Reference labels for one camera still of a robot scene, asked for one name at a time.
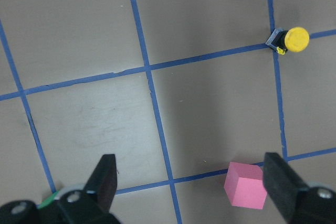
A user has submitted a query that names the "green cube far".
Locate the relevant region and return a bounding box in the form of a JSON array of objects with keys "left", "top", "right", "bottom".
[{"left": 37, "top": 191, "right": 59, "bottom": 209}]

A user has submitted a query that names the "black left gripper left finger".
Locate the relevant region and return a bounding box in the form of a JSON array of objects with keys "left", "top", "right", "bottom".
[{"left": 1, "top": 154, "right": 120, "bottom": 223}]

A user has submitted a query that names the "pink foam cube centre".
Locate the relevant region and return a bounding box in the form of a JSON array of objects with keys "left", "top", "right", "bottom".
[{"left": 224, "top": 162, "right": 267, "bottom": 210}]

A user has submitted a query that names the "yellow push button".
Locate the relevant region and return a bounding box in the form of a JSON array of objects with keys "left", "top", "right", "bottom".
[{"left": 265, "top": 27, "right": 310, "bottom": 55}]

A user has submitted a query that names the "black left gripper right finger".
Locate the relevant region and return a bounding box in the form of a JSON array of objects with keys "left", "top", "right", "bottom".
[{"left": 263, "top": 152, "right": 335, "bottom": 223}]

